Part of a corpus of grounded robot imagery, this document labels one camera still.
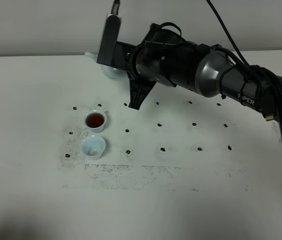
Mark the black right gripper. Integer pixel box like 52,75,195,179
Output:
127,22,204,110

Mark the light blue porcelain teapot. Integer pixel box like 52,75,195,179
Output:
84,51,128,81

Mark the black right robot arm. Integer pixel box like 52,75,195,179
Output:
125,22,282,137

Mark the light blue far teacup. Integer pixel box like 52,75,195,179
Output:
84,109,107,133

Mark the light blue teacup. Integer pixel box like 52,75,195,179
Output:
84,109,107,133
79,135,106,160

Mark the light blue near teacup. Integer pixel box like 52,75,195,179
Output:
79,135,106,160

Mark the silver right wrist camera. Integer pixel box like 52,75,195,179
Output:
96,14,136,71

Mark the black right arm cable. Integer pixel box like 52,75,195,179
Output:
205,0,282,191

